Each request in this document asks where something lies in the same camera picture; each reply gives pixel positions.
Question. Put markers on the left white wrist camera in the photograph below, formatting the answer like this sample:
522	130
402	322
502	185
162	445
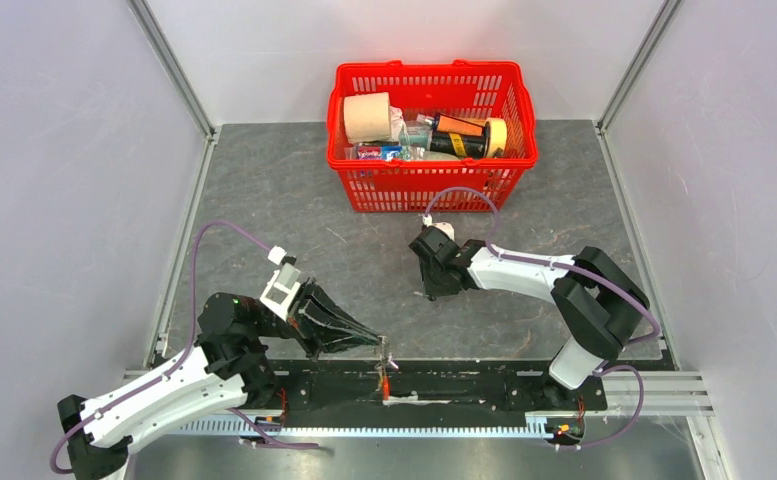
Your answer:
280	285

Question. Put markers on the yellow masking tape roll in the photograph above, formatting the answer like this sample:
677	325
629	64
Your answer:
496	130

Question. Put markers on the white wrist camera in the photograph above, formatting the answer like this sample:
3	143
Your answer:
280	285
445	227

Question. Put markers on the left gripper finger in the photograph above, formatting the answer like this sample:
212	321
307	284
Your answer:
340	341
335	325

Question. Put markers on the snack packets in basket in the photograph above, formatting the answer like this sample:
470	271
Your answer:
409	140

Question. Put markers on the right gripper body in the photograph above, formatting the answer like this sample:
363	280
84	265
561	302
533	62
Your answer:
433	283

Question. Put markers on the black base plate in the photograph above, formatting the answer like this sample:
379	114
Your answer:
427	393

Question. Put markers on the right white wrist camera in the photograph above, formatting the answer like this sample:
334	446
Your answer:
445	227

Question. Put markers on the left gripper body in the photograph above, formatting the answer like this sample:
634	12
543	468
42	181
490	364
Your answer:
294	317

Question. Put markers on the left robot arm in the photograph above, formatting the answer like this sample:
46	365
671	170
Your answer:
225	367

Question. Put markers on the red plastic basket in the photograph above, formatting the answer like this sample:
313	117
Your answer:
464	89

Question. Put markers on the beige paper roll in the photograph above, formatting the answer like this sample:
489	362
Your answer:
367	117

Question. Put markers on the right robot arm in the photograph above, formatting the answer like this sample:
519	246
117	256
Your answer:
600	304

